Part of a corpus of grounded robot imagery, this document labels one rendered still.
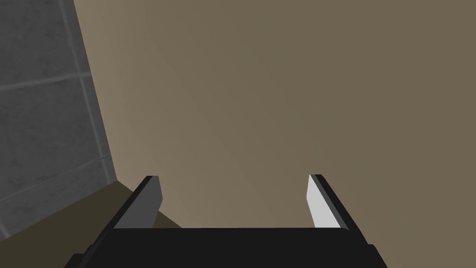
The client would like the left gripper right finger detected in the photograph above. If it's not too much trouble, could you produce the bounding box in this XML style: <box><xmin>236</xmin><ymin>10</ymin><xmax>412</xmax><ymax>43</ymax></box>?
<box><xmin>306</xmin><ymin>174</ymin><xmax>350</xmax><ymax>230</ymax></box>

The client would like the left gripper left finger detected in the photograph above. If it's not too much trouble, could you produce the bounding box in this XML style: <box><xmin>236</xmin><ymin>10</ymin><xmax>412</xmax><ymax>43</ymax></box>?
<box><xmin>107</xmin><ymin>175</ymin><xmax>164</xmax><ymax>229</ymax></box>

